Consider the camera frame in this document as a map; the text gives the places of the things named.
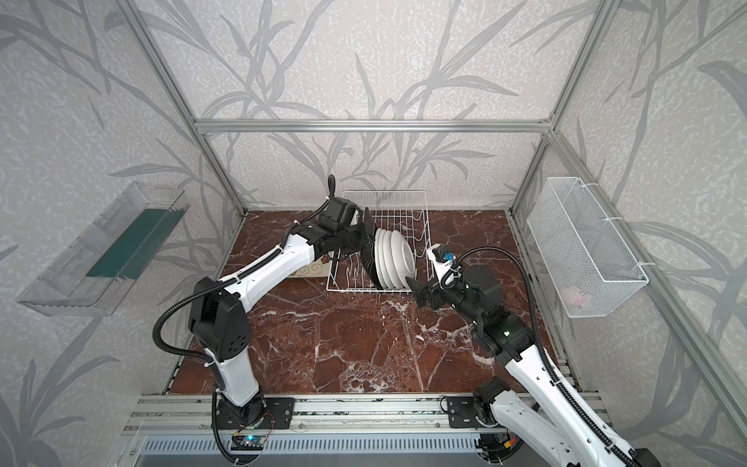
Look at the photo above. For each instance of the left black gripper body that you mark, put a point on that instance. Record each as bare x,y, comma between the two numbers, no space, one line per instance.
362,232

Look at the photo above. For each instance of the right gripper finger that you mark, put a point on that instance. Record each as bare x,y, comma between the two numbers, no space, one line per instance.
423,299
418,288

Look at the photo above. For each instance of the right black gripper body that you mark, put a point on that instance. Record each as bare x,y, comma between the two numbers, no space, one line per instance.
431,293

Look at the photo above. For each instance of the floral square plate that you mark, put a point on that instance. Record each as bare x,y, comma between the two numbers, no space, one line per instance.
368,252
317,269

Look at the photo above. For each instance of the white round plate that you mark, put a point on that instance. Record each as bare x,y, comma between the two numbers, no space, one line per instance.
382,274
412,264
389,260
401,254

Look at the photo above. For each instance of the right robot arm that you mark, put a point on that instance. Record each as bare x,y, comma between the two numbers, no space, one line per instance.
564,431

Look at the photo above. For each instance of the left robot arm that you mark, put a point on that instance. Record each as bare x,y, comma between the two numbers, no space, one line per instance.
219,314

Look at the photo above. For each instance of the pink object in basket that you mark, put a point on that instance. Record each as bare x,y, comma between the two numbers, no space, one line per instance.
574,297

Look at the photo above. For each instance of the green circuit board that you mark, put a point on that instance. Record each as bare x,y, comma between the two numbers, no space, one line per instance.
248,442

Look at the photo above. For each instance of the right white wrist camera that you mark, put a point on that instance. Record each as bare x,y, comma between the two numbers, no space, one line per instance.
444,263

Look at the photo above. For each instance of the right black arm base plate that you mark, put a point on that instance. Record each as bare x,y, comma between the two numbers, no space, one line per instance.
469,412

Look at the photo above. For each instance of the white mesh wall basket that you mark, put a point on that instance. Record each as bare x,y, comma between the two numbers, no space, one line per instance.
582,247

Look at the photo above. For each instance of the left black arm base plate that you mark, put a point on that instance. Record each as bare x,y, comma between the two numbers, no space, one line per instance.
269,413

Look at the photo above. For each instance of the clear plastic wall bin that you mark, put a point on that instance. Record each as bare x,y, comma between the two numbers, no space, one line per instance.
94,274

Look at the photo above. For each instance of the aluminium mounting rail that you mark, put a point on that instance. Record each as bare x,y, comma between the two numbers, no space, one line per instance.
311,414

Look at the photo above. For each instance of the aluminium frame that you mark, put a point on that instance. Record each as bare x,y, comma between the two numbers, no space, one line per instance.
715,372

